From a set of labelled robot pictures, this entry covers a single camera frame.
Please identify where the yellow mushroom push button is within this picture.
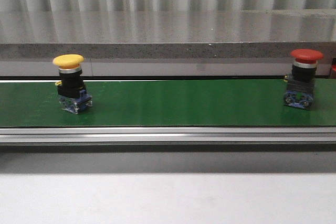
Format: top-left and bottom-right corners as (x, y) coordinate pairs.
(52, 54), (92, 114)

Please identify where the red mushroom push button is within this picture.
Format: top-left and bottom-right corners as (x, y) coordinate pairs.
(283, 49), (323, 110)

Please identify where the grey stone countertop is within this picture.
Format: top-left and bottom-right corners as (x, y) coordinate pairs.
(1, 9), (335, 78)

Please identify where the green conveyor belt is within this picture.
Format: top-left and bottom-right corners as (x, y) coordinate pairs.
(1, 79), (335, 127)

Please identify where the red object at right edge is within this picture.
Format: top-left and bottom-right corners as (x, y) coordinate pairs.
(330, 58), (336, 79)

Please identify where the aluminium conveyor front rail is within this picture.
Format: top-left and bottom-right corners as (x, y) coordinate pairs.
(1, 126), (335, 152)

